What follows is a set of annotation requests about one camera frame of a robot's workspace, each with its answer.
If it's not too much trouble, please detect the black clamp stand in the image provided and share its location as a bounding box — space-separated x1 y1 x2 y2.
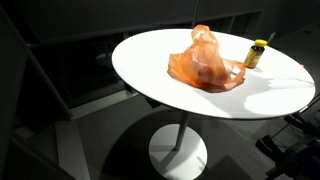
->
255 134 292 162

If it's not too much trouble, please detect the white table pedestal base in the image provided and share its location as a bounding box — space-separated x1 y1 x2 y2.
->
148 112 208 180

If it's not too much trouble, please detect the black tripod bar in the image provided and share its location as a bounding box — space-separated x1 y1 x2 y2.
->
283 112 320 138

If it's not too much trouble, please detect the orange plastic bag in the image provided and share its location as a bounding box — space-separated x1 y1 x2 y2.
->
167 24 247 93

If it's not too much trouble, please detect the round white pedestal table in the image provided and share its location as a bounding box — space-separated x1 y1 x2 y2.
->
26 9 264 121

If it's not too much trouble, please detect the white bottle blue label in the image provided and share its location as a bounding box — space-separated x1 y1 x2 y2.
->
225 63 242 76

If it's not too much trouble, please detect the brown bottle yellow cap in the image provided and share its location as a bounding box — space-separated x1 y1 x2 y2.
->
243 39 268 69

